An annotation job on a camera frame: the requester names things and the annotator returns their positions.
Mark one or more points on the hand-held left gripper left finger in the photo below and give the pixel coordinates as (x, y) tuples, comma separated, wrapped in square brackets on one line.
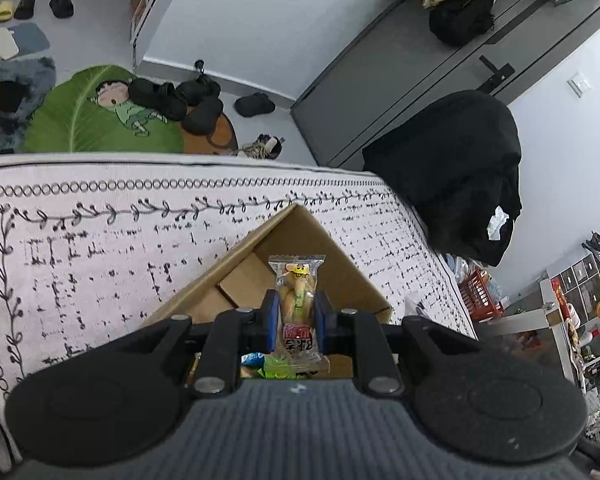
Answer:
[(268, 320)]

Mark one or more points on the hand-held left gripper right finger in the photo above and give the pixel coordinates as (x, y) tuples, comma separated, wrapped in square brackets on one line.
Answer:
[(321, 320)]

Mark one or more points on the blue snack packet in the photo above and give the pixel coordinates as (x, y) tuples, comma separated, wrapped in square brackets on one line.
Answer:
[(252, 358)]

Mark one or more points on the brown cardboard box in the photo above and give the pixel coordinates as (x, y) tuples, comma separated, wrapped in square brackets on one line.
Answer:
[(342, 280)]

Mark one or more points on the clear cartoon snack packet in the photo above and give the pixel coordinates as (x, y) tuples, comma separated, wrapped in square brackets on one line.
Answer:
[(296, 280)]

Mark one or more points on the small green snack packet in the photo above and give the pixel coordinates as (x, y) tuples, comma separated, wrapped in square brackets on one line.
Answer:
[(280, 369)]

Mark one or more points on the red plastic basket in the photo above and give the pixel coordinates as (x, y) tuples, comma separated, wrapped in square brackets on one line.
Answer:
[(480, 292)]

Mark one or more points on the laced sneaker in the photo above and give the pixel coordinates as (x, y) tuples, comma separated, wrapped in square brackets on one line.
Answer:
[(262, 147)]

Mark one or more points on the black patterned white blanket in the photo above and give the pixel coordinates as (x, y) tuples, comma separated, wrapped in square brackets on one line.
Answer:
[(105, 260)]

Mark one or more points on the black coat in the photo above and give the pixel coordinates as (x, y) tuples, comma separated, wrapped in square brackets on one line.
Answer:
[(445, 170)]

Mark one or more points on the white crumpled tissue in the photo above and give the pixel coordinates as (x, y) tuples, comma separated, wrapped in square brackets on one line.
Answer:
[(497, 222)]

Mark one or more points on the black chunky shoe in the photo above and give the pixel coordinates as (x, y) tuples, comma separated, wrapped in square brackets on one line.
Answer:
[(155, 97), (197, 87), (202, 116)]

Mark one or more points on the white desk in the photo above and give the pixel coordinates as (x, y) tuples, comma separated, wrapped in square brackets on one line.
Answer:
[(555, 340)]

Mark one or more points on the grey door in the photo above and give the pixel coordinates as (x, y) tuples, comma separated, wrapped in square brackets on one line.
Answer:
[(380, 85)]

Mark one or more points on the grey drawer organiser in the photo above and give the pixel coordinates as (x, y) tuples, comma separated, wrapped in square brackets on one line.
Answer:
[(577, 280)]

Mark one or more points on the black round knob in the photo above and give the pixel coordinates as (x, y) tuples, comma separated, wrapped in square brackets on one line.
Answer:
[(199, 66)]

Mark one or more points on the green leaf cartoon rug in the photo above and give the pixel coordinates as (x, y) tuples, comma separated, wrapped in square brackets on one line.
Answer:
[(70, 120)]

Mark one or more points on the white narrow rack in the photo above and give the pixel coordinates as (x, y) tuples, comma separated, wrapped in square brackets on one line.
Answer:
[(147, 15)]

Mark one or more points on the fluffy dark grey rug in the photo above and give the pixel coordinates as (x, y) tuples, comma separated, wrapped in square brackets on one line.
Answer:
[(20, 105)]

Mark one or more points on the black hanging bag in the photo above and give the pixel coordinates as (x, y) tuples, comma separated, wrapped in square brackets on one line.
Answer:
[(460, 22)]

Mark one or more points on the grey floor mat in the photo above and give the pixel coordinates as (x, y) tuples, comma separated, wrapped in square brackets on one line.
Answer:
[(30, 39)]

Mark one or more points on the white floor mat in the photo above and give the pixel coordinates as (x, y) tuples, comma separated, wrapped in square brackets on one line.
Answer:
[(6, 44)]

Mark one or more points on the yellow slipper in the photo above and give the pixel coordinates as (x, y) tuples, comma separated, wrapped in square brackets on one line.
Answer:
[(4, 11)]

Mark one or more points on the white light switch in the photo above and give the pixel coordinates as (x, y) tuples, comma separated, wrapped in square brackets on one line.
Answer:
[(579, 85)]

